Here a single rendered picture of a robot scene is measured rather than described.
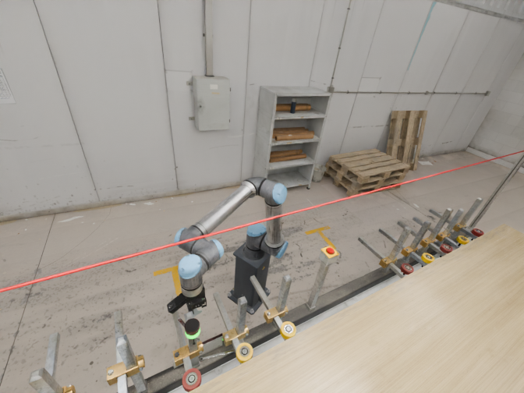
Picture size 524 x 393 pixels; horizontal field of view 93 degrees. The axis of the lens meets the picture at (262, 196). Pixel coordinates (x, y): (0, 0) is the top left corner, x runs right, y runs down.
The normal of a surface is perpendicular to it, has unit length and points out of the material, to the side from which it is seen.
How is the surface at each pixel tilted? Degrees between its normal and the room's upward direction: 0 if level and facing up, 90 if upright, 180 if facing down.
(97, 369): 0
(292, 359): 0
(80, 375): 0
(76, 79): 90
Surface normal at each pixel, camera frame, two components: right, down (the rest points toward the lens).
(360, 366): 0.10, -0.83
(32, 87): 0.42, 0.54
